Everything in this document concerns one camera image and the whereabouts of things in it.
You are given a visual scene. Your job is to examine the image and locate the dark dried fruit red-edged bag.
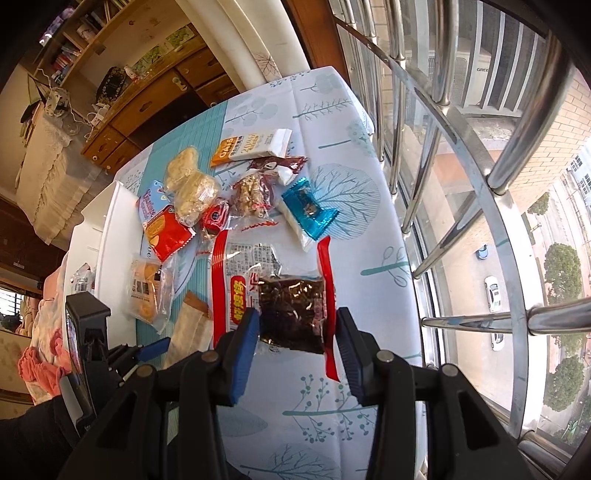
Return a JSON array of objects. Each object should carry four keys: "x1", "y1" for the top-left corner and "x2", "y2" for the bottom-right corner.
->
[{"x1": 211, "y1": 230, "x2": 339, "y2": 381}]

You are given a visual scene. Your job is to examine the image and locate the clear mixed nuts packet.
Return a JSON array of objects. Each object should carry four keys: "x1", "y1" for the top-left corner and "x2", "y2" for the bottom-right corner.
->
[{"x1": 230, "y1": 170, "x2": 276, "y2": 230}]

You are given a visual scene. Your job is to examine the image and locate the puffed rice cake pack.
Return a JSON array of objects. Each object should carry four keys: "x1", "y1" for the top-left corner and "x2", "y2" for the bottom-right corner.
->
[
  {"x1": 164, "y1": 146, "x2": 198, "y2": 194},
  {"x1": 174, "y1": 171, "x2": 221, "y2": 227}
]

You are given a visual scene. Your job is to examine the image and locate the beige kraft snack packet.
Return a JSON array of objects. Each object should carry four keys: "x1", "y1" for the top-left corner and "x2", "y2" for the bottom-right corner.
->
[{"x1": 163, "y1": 291, "x2": 213, "y2": 369}]

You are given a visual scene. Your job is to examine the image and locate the pink floral blanket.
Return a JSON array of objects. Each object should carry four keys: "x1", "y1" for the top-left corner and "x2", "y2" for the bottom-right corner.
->
[{"x1": 17, "y1": 255, "x2": 71, "y2": 405}]

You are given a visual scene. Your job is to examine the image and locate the clear pack yellow puff balls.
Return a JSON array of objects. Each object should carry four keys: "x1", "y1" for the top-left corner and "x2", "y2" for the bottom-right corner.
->
[{"x1": 124, "y1": 255, "x2": 176, "y2": 333}]

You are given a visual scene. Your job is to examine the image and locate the white red-edged snack bag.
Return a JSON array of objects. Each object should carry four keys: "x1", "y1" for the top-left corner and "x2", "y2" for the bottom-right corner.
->
[{"x1": 70, "y1": 263, "x2": 95, "y2": 293}]

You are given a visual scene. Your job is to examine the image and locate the teal striped table runner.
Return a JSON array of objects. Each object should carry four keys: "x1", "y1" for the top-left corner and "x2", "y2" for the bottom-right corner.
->
[{"x1": 126, "y1": 101, "x2": 228, "y2": 331}]

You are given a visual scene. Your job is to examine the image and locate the blue red biscuit packet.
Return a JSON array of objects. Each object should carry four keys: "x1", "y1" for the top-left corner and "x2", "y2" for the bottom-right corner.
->
[{"x1": 137, "y1": 180, "x2": 195, "y2": 263}]

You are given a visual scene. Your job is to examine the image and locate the white plastic storage bin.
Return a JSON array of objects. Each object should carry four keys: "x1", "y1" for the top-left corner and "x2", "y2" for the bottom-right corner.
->
[{"x1": 63, "y1": 181, "x2": 143, "y2": 347}]

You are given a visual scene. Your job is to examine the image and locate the red round candy packet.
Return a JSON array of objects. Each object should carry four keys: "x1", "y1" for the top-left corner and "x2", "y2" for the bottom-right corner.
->
[{"x1": 199, "y1": 198, "x2": 230, "y2": 238}]

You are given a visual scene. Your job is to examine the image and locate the white printed tablecloth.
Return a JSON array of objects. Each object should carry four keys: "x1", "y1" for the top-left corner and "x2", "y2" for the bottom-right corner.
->
[{"x1": 117, "y1": 67, "x2": 422, "y2": 479}]

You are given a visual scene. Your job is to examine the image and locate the blue foil candy packet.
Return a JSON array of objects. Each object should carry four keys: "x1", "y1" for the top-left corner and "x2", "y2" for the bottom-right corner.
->
[{"x1": 276, "y1": 177, "x2": 339, "y2": 252}]

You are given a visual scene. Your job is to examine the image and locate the white lace covered cabinet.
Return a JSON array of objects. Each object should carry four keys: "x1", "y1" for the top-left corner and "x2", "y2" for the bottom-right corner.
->
[{"x1": 15, "y1": 107, "x2": 112, "y2": 251}]

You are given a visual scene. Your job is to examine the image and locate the brown white chocolate bar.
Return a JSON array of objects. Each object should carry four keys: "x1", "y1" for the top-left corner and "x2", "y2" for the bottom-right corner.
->
[{"x1": 246, "y1": 156, "x2": 308, "y2": 186}]

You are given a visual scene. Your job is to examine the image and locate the orange white oats bar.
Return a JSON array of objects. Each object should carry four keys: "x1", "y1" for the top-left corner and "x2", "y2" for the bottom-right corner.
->
[{"x1": 209, "y1": 129, "x2": 293, "y2": 168}]

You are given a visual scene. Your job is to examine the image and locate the wooden desk with drawers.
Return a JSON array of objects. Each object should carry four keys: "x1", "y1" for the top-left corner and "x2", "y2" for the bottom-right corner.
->
[{"x1": 81, "y1": 35, "x2": 238, "y2": 174}]

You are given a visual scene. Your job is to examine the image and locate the metal window guard bars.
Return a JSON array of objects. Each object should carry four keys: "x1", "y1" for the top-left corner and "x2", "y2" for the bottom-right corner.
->
[{"x1": 331, "y1": 1, "x2": 590, "y2": 475}]

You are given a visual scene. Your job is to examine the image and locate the wooden bookshelf hutch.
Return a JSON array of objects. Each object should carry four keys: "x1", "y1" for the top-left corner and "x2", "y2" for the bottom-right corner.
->
[{"x1": 20, "y1": 0, "x2": 192, "y2": 116}]

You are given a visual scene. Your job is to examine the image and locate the white curtain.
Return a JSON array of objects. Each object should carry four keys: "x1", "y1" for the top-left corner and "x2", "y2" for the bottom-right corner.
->
[{"x1": 177, "y1": 0, "x2": 310, "y2": 92}]

